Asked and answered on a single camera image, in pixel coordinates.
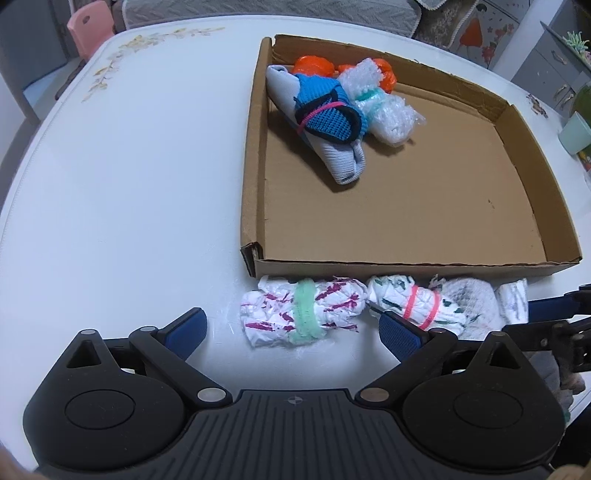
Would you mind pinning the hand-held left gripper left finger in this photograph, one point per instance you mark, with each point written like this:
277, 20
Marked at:
184, 332

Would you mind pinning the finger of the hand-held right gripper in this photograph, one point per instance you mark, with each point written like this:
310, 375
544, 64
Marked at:
554, 304
531, 332

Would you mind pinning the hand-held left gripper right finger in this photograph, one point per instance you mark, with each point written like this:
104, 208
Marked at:
399, 337

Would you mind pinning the small white printed cloth bundle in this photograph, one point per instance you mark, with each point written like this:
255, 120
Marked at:
515, 300

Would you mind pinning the grey sock bundle purple band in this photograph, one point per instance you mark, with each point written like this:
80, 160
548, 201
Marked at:
545, 374

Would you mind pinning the green print cloth bundle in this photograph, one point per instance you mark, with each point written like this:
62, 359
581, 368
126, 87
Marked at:
397, 290

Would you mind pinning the grey white towel bundle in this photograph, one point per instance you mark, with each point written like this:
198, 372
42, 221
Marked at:
471, 300

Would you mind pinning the purple print cloth bundle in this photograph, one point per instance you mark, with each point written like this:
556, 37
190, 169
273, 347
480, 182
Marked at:
277, 314

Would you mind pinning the shallow cardboard box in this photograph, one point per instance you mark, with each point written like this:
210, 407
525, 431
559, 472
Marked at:
392, 207

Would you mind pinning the light green cup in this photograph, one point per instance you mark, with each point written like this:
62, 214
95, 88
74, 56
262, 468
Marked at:
575, 136

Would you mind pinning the green glass jar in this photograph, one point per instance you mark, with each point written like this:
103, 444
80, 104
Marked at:
584, 99

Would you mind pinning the bubble wrap bundle green band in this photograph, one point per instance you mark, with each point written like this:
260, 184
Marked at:
392, 120

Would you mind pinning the grey blue sock bundle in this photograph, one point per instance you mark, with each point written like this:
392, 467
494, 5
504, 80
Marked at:
323, 115

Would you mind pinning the grey drawer cabinet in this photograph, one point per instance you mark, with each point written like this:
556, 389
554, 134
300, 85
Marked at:
545, 64

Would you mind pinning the orange plastic bundle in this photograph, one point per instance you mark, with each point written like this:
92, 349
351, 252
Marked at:
387, 74
314, 66

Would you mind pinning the small green plant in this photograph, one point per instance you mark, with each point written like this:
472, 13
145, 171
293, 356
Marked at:
575, 39

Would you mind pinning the pink plastic chair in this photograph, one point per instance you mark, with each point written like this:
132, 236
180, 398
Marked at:
90, 25

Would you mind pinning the grey knit blanket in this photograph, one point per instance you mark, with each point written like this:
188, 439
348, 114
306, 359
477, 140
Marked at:
429, 3

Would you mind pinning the grey quilted sofa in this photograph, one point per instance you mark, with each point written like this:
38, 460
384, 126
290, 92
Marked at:
277, 14

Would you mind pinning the wall poster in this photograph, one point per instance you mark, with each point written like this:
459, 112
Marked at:
475, 37

